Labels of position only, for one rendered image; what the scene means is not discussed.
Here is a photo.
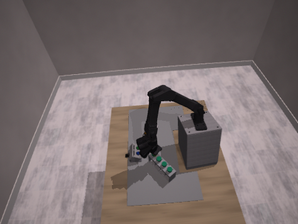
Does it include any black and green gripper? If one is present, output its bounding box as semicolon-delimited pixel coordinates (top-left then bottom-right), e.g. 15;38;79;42
150;144;162;156

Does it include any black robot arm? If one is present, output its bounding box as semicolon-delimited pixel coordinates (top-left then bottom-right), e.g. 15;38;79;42
136;85;207;158

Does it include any grey flat mat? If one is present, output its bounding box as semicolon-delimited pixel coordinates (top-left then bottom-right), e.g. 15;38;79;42
127;106;204;206

